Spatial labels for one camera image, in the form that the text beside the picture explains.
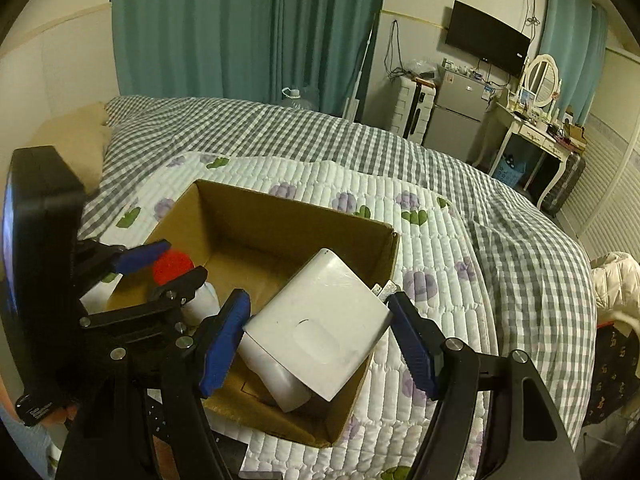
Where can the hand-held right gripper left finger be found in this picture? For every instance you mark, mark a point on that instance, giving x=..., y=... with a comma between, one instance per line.
x=225, y=345

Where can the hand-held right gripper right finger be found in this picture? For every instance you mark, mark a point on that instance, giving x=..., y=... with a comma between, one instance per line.
x=412, y=345

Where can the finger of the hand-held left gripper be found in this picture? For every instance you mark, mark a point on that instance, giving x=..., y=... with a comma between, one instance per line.
x=142, y=256
x=165, y=296

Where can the white bottle with red cap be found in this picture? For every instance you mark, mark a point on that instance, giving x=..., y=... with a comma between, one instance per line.
x=172, y=266

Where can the white power adapter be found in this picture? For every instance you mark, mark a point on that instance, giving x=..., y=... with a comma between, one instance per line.
x=325, y=310

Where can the brown cardboard box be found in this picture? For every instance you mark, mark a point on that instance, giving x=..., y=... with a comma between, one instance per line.
x=260, y=225

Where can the white cylindrical bottle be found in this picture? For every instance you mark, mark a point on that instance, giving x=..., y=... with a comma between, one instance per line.
x=280, y=385

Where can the white quilted floral mat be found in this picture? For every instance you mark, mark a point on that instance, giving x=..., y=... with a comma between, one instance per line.
x=435, y=270

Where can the black flat object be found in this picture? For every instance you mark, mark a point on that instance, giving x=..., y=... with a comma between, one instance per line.
x=235, y=455

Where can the beige pillow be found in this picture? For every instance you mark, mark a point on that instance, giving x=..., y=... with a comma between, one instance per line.
x=70, y=145

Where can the grey checked blanket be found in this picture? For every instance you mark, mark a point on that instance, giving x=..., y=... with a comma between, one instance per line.
x=450, y=185

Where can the blue plastic basket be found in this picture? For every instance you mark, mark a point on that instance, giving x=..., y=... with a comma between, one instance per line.
x=510, y=172

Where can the dark printed cloth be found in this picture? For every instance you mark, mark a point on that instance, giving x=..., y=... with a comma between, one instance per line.
x=612, y=375

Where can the white padded jacket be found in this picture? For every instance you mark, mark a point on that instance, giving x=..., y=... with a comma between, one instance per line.
x=615, y=285

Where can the clear water jug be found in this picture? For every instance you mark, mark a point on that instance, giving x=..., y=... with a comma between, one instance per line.
x=297, y=99

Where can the dark suitcase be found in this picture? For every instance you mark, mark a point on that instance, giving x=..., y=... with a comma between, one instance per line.
x=565, y=185

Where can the silver refrigerator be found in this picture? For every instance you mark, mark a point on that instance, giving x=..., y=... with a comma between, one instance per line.
x=455, y=115

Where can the white tile-pattern cabinet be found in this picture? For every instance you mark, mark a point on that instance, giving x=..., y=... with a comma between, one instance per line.
x=407, y=110

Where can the white vanity table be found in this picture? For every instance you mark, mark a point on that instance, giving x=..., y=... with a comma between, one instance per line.
x=525, y=132

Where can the wide teal curtain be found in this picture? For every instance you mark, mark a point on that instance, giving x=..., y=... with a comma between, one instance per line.
x=225, y=30

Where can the white louvered wardrobe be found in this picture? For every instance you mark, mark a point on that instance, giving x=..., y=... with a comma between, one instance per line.
x=610, y=180

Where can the white oval mirror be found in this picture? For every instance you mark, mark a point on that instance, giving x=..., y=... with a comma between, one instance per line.
x=542, y=80

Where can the narrow teal curtain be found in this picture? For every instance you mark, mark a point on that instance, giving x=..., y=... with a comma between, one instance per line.
x=570, y=35

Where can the black wall television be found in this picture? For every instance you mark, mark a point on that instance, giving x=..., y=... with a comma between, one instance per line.
x=487, y=37

